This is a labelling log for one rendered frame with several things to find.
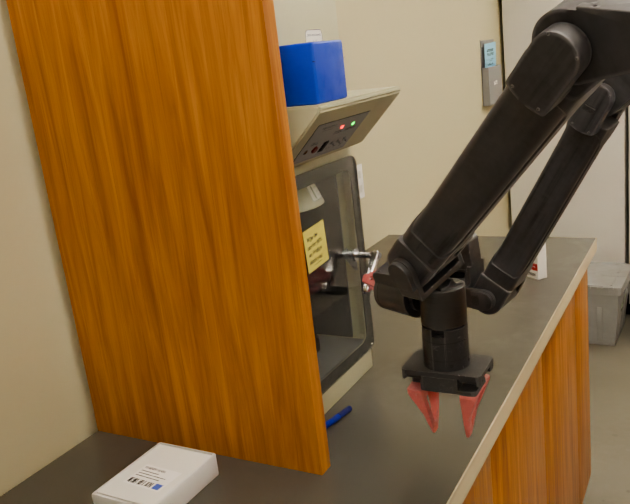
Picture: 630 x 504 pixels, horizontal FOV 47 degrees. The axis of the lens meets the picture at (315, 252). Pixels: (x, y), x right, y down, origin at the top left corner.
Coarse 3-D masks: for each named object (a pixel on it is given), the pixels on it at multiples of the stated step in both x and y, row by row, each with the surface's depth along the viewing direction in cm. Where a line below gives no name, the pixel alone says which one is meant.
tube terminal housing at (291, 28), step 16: (288, 0) 119; (304, 0) 124; (320, 0) 129; (288, 16) 120; (304, 16) 124; (320, 16) 129; (336, 16) 134; (288, 32) 120; (304, 32) 124; (336, 32) 135; (320, 160) 130; (368, 352) 151; (352, 368) 144; (368, 368) 151; (336, 384) 138; (352, 384) 144; (336, 400) 138
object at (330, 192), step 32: (352, 160) 139; (320, 192) 128; (352, 192) 139; (352, 224) 140; (352, 256) 140; (320, 288) 129; (352, 288) 140; (320, 320) 130; (352, 320) 141; (320, 352) 130; (352, 352) 141
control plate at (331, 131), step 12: (336, 120) 115; (348, 120) 120; (360, 120) 126; (324, 132) 115; (336, 132) 120; (348, 132) 126; (312, 144) 115; (336, 144) 126; (300, 156) 115; (312, 156) 120
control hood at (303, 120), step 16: (352, 96) 117; (368, 96) 120; (384, 96) 127; (288, 112) 109; (304, 112) 107; (320, 112) 107; (336, 112) 112; (352, 112) 119; (384, 112) 135; (304, 128) 108; (368, 128) 135; (304, 144) 112; (352, 144) 135
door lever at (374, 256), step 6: (354, 252) 140; (360, 252) 140; (366, 252) 140; (372, 252) 139; (378, 252) 139; (354, 258) 140; (372, 258) 138; (378, 258) 138; (372, 264) 137; (366, 270) 137; (372, 270) 137; (366, 288) 135; (366, 294) 136
